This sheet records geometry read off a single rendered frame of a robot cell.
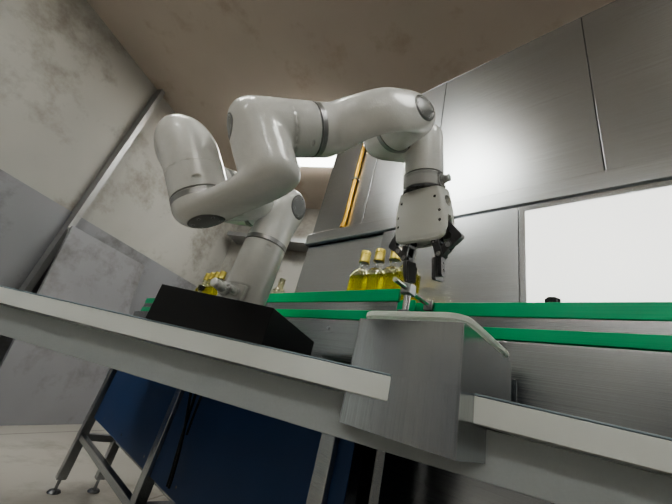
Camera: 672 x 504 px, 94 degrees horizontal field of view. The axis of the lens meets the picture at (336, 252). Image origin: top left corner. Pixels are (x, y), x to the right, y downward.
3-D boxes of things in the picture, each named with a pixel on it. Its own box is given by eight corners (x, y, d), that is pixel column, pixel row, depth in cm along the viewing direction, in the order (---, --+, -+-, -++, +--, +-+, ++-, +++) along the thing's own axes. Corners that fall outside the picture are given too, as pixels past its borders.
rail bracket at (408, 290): (432, 334, 73) (437, 285, 78) (395, 310, 63) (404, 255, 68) (420, 333, 75) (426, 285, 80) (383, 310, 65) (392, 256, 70)
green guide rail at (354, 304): (397, 322, 71) (402, 289, 74) (394, 321, 70) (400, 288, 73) (142, 311, 186) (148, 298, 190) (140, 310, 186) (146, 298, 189)
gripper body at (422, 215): (457, 187, 59) (459, 244, 56) (409, 199, 66) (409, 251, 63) (439, 171, 53) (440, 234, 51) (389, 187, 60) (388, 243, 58)
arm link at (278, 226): (273, 236, 65) (297, 177, 71) (226, 235, 71) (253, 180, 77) (295, 259, 72) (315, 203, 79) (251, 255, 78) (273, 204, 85)
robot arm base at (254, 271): (241, 301, 55) (272, 228, 61) (185, 290, 59) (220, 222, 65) (276, 326, 68) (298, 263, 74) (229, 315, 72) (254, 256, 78)
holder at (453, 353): (519, 415, 54) (519, 369, 57) (460, 386, 37) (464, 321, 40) (427, 396, 66) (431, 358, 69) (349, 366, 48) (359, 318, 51)
